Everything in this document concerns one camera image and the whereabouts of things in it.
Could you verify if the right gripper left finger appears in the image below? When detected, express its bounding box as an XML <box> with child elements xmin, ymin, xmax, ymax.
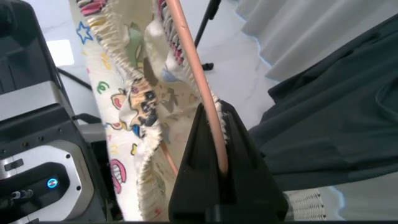
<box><xmin>168</xmin><ymin>102</ymin><xmax>226</xmax><ymax>223</ymax></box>

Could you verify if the dark grey garment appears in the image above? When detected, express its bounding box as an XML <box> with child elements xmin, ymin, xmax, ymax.
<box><xmin>248</xmin><ymin>14</ymin><xmax>398</xmax><ymax>192</ymax></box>

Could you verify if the cream printed garment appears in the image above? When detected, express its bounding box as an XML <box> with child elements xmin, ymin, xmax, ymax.
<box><xmin>70</xmin><ymin>0</ymin><xmax>229</xmax><ymax>222</ymax></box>

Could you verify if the black cable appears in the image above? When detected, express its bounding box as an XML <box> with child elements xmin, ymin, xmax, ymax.
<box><xmin>55</xmin><ymin>67</ymin><xmax>93</xmax><ymax>91</ymax></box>

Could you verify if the white laundry basket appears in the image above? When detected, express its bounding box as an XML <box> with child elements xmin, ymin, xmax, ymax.
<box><xmin>282</xmin><ymin>189</ymin><xmax>327</xmax><ymax>222</ymax></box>

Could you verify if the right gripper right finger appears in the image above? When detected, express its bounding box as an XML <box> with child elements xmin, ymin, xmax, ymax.
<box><xmin>217</xmin><ymin>99</ymin><xmax>289</xmax><ymax>222</ymax></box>

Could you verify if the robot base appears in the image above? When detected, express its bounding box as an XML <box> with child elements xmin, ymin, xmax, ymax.
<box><xmin>0</xmin><ymin>0</ymin><xmax>124</xmax><ymax>224</ymax></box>

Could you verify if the pink clothes hanger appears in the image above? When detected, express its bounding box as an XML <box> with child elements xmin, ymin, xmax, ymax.
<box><xmin>159</xmin><ymin>0</ymin><xmax>230</xmax><ymax>177</ymax></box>

